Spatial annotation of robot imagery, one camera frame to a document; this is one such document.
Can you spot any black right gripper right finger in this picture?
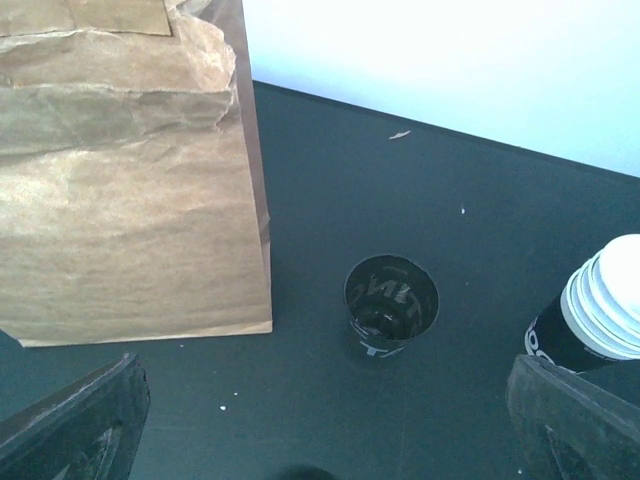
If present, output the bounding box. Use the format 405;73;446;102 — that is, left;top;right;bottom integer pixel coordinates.
506;355;639;479

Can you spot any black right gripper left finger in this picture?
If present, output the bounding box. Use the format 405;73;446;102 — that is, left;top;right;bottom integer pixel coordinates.
1;353;150;479

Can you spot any brown paper bag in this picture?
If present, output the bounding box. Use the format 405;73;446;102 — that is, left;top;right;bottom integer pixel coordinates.
1;1;273;347

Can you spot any stack of black paper cups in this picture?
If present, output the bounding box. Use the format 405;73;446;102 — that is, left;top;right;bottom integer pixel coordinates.
524;234;639;373

